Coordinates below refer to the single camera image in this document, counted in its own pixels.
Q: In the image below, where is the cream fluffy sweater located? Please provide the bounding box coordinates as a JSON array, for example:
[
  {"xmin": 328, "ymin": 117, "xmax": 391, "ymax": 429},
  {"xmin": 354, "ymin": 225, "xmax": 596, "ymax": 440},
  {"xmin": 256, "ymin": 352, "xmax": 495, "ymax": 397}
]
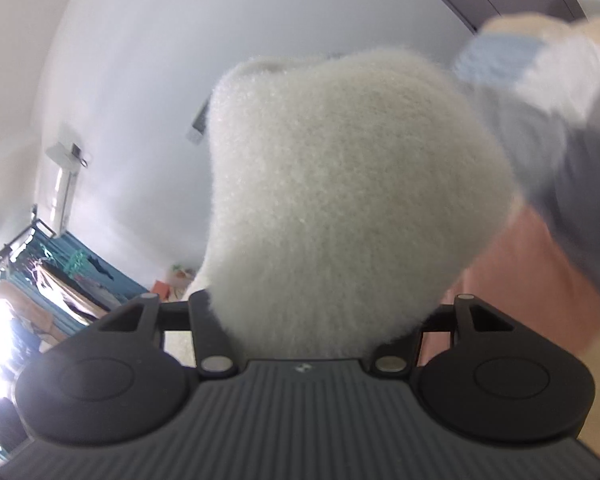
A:
[{"xmin": 165, "ymin": 47, "xmax": 518, "ymax": 361}]

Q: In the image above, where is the white air conditioner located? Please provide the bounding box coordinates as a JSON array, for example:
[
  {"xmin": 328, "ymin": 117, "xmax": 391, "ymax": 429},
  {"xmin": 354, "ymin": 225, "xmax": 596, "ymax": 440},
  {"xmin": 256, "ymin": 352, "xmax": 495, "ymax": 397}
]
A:
[{"xmin": 45, "ymin": 132, "xmax": 89, "ymax": 235}]

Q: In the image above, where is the blue curtain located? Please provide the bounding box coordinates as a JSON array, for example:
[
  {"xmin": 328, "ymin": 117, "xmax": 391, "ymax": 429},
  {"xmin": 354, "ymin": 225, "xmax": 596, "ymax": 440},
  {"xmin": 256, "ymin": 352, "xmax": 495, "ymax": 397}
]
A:
[{"xmin": 10, "ymin": 225, "xmax": 151, "ymax": 341}]

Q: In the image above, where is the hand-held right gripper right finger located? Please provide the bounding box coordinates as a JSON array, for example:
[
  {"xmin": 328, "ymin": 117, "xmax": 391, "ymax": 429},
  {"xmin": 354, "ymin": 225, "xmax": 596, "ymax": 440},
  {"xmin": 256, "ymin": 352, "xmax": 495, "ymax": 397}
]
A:
[{"xmin": 370, "ymin": 292, "xmax": 516, "ymax": 376}]

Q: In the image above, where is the patchwork bed quilt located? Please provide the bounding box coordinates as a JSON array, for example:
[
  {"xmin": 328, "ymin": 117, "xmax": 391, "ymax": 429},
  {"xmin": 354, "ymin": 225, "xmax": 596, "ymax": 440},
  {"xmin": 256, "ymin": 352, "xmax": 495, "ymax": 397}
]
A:
[{"xmin": 425, "ymin": 10, "xmax": 600, "ymax": 356}]

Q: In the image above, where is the clothes drying rack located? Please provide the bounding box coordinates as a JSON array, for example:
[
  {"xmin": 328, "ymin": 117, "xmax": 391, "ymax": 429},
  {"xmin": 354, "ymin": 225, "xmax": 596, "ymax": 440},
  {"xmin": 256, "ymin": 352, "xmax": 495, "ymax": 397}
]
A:
[{"xmin": 0, "ymin": 205, "xmax": 58, "ymax": 286}]

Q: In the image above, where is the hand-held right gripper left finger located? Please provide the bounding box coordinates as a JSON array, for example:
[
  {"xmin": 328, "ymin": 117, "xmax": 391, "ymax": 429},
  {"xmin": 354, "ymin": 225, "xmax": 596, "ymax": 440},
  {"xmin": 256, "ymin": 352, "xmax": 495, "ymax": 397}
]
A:
[{"xmin": 97, "ymin": 290, "xmax": 239, "ymax": 377}]

